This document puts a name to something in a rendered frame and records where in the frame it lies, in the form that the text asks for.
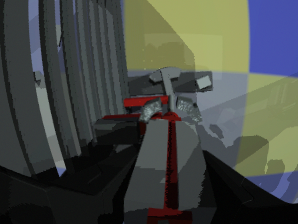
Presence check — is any black slatted rack door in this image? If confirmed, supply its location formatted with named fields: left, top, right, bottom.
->
left=0, top=0, right=217, bottom=224

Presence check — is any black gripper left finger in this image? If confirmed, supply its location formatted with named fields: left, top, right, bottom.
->
left=0, top=143, right=142, bottom=224

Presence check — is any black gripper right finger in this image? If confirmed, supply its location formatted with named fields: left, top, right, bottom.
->
left=202, top=151, right=298, bottom=224

